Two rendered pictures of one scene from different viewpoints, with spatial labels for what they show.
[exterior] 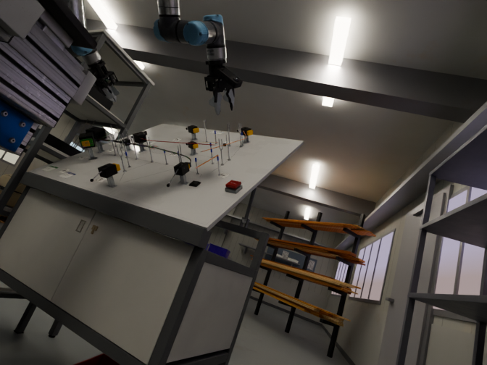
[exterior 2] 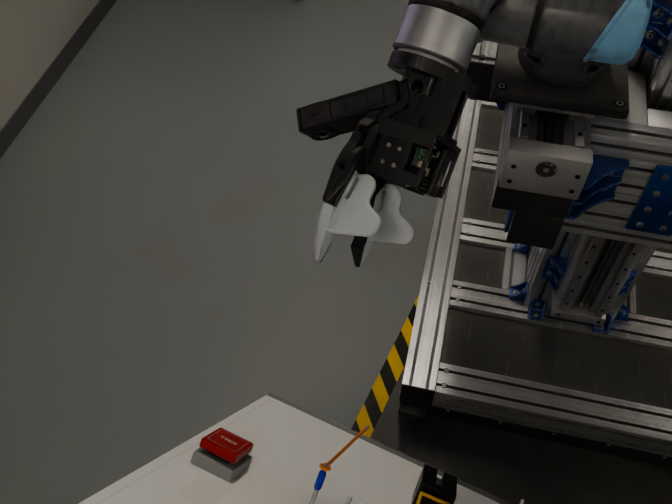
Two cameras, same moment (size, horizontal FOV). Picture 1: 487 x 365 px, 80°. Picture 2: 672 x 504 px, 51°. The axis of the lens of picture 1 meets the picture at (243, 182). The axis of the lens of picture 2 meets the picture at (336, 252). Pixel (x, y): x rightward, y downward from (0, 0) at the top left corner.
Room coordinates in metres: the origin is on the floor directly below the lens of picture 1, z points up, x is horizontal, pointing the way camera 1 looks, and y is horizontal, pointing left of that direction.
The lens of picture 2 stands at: (1.53, 0.16, 1.92)
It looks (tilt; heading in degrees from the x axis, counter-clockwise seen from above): 53 degrees down; 178
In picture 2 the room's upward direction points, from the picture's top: straight up
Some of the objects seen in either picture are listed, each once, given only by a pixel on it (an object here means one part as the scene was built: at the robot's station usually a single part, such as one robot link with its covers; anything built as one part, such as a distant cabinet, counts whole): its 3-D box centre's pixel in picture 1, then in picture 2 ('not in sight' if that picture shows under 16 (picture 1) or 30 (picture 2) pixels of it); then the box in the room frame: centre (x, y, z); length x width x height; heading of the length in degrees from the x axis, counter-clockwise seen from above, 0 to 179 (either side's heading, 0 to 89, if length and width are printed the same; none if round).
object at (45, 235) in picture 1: (40, 237); not in sight; (1.47, 0.81, 0.60); 0.55 x 0.02 x 0.39; 62
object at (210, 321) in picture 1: (125, 265); not in sight; (1.60, 0.42, 0.60); 1.17 x 0.58 x 0.40; 62
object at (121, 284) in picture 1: (118, 275); not in sight; (1.20, 0.32, 0.60); 0.55 x 0.03 x 0.39; 62
